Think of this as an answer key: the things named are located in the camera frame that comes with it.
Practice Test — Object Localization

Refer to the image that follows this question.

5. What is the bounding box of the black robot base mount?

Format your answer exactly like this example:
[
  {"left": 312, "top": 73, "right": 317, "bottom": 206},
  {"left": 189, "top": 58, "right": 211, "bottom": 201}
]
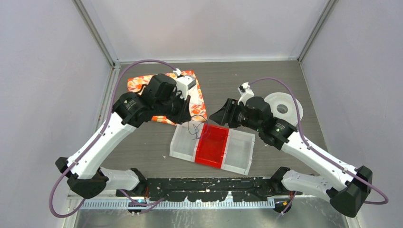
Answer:
[{"left": 126, "top": 177, "right": 291, "bottom": 202}]

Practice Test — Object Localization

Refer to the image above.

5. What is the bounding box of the white perforated cable spool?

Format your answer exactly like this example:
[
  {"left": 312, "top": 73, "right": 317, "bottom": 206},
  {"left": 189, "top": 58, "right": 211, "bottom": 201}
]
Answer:
[{"left": 264, "top": 92, "right": 303, "bottom": 126}]

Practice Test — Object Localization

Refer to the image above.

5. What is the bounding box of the right white plastic bin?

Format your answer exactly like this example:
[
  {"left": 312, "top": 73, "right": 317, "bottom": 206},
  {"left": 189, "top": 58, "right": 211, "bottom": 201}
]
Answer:
[{"left": 221, "top": 129, "right": 255, "bottom": 176}]

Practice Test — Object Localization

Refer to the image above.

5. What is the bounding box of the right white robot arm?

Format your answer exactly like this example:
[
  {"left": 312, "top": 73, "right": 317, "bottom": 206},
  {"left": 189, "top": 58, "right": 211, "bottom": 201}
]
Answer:
[{"left": 210, "top": 97, "right": 373, "bottom": 218}]

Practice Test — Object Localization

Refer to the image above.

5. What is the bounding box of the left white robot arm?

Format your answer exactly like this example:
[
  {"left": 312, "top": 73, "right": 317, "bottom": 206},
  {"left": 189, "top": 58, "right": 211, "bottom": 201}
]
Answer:
[{"left": 56, "top": 74, "right": 197, "bottom": 199}]

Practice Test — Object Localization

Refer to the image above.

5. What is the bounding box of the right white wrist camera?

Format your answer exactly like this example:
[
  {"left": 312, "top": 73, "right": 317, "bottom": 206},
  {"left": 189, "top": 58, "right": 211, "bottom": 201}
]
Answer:
[{"left": 237, "top": 82, "right": 255, "bottom": 105}]

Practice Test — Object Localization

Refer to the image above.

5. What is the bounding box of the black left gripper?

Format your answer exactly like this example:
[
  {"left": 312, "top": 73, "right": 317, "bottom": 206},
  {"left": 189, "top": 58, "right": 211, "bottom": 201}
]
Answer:
[{"left": 154, "top": 90, "right": 192, "bottom": 124}]

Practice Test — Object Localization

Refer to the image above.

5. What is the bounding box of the slotted white cable duct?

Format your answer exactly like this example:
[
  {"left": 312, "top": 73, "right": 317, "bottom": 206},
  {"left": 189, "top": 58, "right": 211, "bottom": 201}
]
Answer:
[{"left": 80, "top": 198, "right": 275, "bottom": 210}]

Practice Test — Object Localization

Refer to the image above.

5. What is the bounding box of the white plastic bin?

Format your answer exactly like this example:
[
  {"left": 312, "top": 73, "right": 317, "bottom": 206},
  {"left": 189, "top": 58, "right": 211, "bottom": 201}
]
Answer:
[
  {"left": 169, "top": 122, "right": 203, "bottom": 162},
  {"left": 221, "top": 129, "right": 255, "bottom": 176}
]

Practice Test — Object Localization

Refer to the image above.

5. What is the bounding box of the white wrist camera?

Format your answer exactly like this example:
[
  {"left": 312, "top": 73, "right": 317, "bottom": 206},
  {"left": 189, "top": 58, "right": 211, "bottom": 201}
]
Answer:
[
  {"left": 237, "top": 82, "right": 255, "bottom": 105},
  {"left": 173, "top": 68, "right": 197, "bottom": 99}
]

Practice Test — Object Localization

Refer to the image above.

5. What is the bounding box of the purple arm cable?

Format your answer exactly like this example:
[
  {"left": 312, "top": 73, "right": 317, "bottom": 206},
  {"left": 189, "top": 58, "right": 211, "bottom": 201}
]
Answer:
[
  {"left": 249, "top": 77, "right": 389, "bottom": 205},
  {"left": 48, "top": 59, "right": 179, "bottom": 219}
]

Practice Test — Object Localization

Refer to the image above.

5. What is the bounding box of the floral orange cloth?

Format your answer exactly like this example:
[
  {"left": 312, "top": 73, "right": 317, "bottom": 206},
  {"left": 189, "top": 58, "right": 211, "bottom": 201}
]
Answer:
[{"left": 127, "top": 70, "right": 208, "bottom": 122}]

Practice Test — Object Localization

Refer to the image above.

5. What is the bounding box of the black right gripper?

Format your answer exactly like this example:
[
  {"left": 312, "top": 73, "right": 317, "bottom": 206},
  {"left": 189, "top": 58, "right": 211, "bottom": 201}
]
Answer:
[{"left": 210, "top": 98, "right": 261, "bottom": 132}]

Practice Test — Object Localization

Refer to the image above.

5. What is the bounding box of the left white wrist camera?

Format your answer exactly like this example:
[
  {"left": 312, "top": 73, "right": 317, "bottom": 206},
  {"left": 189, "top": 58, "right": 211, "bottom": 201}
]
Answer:
[{"left": 173, "top": 68, "right": 197, "bottom": 99}]

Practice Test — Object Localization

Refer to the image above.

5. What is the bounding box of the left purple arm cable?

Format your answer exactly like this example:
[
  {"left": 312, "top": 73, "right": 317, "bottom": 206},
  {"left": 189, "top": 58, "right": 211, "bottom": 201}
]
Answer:
[{"left": 48, "top": 59, "right": 179, "bottom": 219}]

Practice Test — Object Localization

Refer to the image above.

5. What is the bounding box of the red plastic bin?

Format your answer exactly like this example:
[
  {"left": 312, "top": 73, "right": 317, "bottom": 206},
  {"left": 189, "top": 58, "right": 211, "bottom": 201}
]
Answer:
[{"left": 194, "top": 124, "right": 229, "bottom": 169}]

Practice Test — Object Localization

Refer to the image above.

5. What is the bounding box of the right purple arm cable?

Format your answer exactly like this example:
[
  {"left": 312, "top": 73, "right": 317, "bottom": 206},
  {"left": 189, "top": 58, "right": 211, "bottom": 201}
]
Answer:
[{"left": 249, "top": 77, "right": 389, "bottom": 205}]

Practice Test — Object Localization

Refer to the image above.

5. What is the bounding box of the left white plastic bin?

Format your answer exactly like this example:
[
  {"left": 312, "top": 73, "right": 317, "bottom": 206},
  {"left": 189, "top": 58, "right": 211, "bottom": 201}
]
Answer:
[{"left": 169, "top": 122, "right": 203, "bottom": 162}]

